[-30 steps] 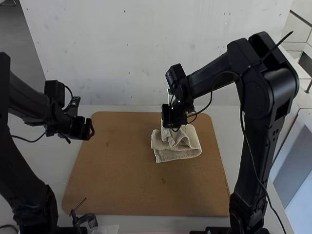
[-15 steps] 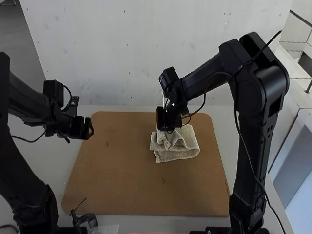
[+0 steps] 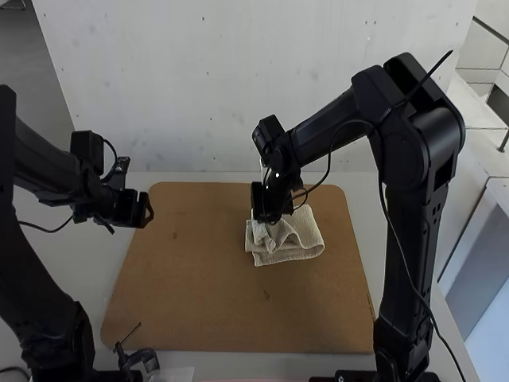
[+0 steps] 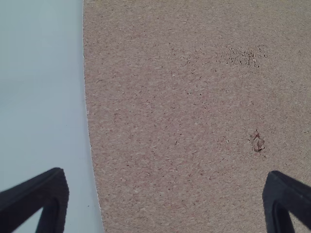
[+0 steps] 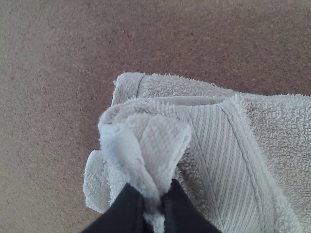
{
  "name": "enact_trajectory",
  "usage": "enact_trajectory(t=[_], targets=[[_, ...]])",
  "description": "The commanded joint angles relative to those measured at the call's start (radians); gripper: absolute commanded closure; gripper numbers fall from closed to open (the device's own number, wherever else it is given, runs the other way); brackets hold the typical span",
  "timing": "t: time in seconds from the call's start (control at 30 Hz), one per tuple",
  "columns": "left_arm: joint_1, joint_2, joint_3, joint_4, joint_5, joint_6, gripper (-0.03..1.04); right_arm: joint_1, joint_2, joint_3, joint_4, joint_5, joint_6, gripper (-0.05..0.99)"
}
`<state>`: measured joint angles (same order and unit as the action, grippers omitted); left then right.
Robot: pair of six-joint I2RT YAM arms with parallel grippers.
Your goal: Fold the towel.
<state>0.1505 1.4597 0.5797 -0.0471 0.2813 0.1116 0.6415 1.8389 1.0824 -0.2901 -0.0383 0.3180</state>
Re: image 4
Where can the cork mat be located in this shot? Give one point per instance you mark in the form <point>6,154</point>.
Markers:
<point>194,109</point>

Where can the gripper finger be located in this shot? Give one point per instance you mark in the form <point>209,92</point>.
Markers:
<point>29,201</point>
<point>286,196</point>

